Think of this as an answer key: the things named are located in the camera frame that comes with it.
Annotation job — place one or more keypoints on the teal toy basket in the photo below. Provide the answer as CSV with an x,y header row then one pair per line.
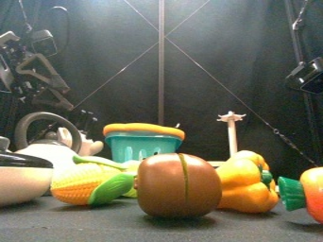
x,y
140,148

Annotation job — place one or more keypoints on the yellow toy bell pepper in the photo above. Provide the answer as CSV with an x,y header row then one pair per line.
x,y
246,186

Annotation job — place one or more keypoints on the orange toy carrot green stem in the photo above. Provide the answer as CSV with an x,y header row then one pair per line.
x,y
311,195

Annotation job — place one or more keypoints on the grey side frame pole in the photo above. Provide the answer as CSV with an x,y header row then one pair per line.
x,y
295,31

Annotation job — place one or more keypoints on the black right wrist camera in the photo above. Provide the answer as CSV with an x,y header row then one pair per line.
x,y
306,76

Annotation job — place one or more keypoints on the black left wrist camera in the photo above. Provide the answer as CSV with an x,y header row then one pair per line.
x,y
43,43

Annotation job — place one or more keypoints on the brown toy kiwi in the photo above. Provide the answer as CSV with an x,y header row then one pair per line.
x,y
176,186

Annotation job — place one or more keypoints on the yellow toy corn green husk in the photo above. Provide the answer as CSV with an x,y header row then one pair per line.
x,y
82,184

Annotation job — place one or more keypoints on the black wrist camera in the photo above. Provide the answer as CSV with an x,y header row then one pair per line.
x,y
43,43
306,76

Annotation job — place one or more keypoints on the white mug tree stand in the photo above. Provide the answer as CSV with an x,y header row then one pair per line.
x,y
231,132

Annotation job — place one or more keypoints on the white pot with black lid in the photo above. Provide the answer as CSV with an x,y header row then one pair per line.
x,y
20,176

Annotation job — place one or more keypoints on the grey metal frame pole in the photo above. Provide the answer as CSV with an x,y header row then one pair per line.
x,y
162,63

